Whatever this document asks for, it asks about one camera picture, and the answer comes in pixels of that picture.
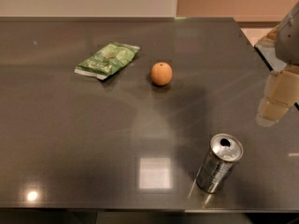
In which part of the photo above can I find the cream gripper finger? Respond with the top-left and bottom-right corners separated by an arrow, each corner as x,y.
256,66 -> 299,127

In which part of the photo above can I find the silver redbull can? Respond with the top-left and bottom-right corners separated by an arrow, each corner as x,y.
196,133 -> 244,193

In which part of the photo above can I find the orange fruit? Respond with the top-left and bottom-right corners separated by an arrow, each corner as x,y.
150,63 -> 173,86

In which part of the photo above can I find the green chip bag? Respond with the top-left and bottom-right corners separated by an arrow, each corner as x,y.
74,42 -> 140,80

